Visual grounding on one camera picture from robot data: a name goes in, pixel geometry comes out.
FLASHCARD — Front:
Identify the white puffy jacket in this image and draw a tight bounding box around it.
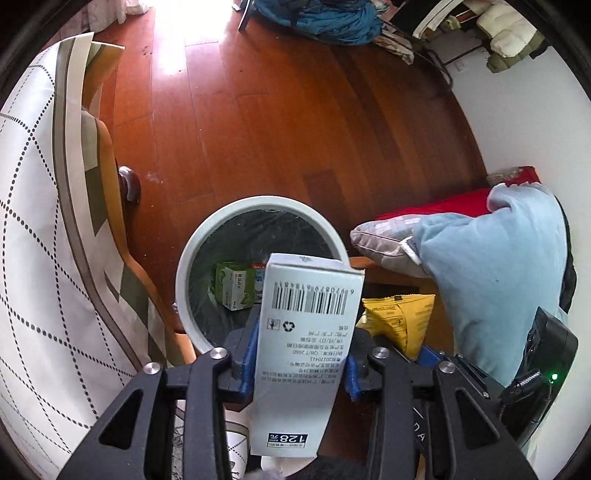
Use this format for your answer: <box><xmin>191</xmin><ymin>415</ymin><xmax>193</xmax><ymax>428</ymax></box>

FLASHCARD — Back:
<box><xmin>475</xmin><ymin>0</ymin><xmax>546</xmax><ymax>73</ymax></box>

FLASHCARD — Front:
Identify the grey pillow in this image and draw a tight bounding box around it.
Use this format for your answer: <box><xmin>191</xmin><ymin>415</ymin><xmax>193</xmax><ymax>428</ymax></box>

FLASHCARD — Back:
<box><xmin>349</xmin><ymin>217</ymin><xmax>435</xmax><ymax>278</ymax></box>

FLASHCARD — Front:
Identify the patterned beige cloth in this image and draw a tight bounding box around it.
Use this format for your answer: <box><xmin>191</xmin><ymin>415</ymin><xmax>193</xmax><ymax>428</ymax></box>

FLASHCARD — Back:
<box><xmin>372</xmin><ymin>25</ymin><xmax>416</xmax><ymax>66</ymax></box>

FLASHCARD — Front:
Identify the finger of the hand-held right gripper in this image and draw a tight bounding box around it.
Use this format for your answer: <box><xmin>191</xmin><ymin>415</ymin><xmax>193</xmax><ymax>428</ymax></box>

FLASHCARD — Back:
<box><xmin>417</xmin><ymin>344</ymin><xmax>493</xmax><ymax>400</ymax></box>

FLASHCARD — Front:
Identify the black metal leg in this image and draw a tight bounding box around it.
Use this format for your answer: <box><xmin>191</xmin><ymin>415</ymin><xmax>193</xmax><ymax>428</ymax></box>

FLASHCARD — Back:
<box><xmin>238</xmin><ymin>0</ymin><xmax>257</xmax><ymax>31</ymax></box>

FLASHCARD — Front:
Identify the green and white box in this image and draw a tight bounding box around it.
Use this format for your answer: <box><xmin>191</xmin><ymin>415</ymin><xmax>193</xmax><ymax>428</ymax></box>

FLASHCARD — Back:
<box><xmin>211</xmin><ymin>261</ymin><xmax>257</xmax><ymax>311</ymax></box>

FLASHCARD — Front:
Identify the blue crumpled cloth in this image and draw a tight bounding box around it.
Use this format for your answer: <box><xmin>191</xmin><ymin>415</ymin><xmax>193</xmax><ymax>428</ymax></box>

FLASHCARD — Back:
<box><xmin>252</xmin><ymin>0</ymin><xmax>384</xmax><ymax>45</ymax></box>

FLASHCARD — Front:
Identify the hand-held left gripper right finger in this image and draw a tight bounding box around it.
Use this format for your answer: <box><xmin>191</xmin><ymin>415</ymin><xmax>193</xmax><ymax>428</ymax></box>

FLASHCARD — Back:
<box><xmin>344</xmin><ymin>328</ymin><xmax>539</xmax><ymax>480</ymax></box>

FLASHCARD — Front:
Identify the white cardboard carton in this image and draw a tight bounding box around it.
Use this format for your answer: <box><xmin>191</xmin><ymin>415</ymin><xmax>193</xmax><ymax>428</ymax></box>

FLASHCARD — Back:
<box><xmin>249</xmin><ymin>253</ymin><xmax>366</xmax><ymax>459</ymax></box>

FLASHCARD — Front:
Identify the white round trash bin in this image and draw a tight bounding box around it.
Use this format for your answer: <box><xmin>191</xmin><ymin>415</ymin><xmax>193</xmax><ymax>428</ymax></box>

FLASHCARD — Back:
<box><xmin>175</xmin><ymin>196</ymin><xmax>352</xmax><ymax>357</ymax></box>

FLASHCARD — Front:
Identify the blue and white packet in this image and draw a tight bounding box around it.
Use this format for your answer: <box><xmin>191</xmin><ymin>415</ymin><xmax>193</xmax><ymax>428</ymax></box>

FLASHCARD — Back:
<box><xmin>252</xmin><ymin>263</ymin><xmax>269</xmax><ymax>305</ymax></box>

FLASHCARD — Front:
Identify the white dotted bed sheet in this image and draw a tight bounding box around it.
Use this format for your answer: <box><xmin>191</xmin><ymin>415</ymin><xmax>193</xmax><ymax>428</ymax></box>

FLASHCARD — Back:
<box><xmin>0</xmin><ymin>33</ymin><xmax>252</xmax><ymax>480</ymax></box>

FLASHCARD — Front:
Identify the round dark bed leg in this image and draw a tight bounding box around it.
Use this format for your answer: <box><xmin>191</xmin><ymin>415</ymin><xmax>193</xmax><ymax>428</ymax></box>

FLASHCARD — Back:
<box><xmin>117</xmin><ymin>166</ymin><xmax>142</xmax><ymax>204</ymax></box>

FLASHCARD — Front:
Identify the red cloth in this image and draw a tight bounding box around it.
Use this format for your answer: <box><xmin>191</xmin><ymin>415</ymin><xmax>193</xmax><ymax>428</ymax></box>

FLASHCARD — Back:
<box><xmin>374</xmin><ymin>166</ymin><xmax>541</xmax><ymax>222</ymax></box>

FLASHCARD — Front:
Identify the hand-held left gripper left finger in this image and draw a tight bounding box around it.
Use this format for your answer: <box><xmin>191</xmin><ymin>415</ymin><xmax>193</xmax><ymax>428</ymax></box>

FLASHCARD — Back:
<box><xmin>58</xmin><ymin>310</ymin><xmax>260</xmax><ymax>480</ymax></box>

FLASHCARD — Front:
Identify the yellow snack packet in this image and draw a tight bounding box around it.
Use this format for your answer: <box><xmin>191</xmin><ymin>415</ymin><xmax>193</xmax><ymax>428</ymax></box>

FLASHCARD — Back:
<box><xmin>355</xmin><ymin>294</ymin><xmax>436</xmax><ymax>359</ymax></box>

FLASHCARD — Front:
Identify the light blue cloth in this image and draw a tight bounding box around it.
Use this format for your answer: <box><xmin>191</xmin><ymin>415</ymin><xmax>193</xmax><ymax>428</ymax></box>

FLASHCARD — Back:
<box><xmin>410</xmin><ymin>183</ymin><xmax>570</xmax><ymax>385</ymax></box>

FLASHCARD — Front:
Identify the wooden bed frame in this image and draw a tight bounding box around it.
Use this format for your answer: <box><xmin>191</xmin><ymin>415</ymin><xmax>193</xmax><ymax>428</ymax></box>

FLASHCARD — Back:
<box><xmin>81</xmin><ymin>108</ymin><xmax>200</xmax><ymax>370</ymax></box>

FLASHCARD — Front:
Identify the black cable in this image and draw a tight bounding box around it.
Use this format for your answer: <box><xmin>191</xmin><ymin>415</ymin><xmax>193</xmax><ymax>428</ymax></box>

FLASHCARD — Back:
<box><xmin>414</xmin><ymin>46</ymin><xmax>456</xmax><ymax>97</ymax></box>

